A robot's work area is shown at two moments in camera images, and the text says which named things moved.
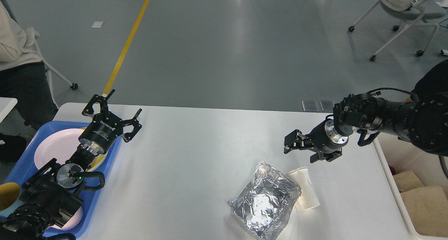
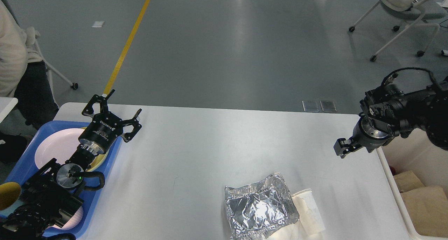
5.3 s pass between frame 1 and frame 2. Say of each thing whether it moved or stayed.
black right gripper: moved
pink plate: stayed
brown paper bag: stayed
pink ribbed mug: stayed
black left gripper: stayed
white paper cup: moved
